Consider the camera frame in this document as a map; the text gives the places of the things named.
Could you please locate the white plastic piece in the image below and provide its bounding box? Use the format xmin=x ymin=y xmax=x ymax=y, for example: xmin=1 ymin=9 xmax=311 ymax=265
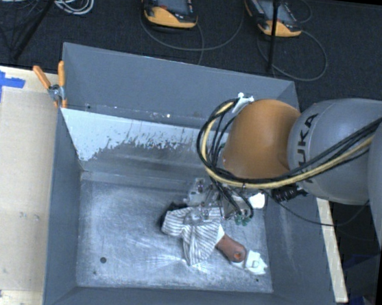
xmin=231 ymin=245 xmax=272 ymax=278

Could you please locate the red-brown rounded handle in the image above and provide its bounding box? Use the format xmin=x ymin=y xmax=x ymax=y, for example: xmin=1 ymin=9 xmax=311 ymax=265
xmin=213 ymin=232 xmax=250 ymax=265

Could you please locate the pale wood flat board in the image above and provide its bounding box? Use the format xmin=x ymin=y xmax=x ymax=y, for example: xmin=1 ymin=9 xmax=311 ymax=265
xmin=0 ymin=86 xmax=69 ymax=299

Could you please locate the black soft thing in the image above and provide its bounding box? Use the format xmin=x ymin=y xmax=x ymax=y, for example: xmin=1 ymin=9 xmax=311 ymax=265
xmin=157 ymin=199 xmax=189 ymax=232

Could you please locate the black cylinder on white bracket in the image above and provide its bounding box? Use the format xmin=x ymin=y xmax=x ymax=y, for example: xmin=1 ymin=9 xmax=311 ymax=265
xmin=246 ymin=178 xmax=309 ymax=215

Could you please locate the white striped cloth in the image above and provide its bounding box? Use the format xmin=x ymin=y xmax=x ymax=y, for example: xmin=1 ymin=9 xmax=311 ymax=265
xmin=156 ymin=201 xmax=230 ymax=274

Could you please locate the grey metal bin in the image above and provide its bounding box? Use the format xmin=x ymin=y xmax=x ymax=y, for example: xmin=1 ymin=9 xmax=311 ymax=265
xmin=30 ymin=41 xmax=368 ymax=305

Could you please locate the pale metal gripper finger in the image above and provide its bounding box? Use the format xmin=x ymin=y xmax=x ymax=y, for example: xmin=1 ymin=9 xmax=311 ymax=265
xmin=184 ymin=177 xmax=211 ymax=208
xmin=182 ymin=204 xmax=221 ymax=229

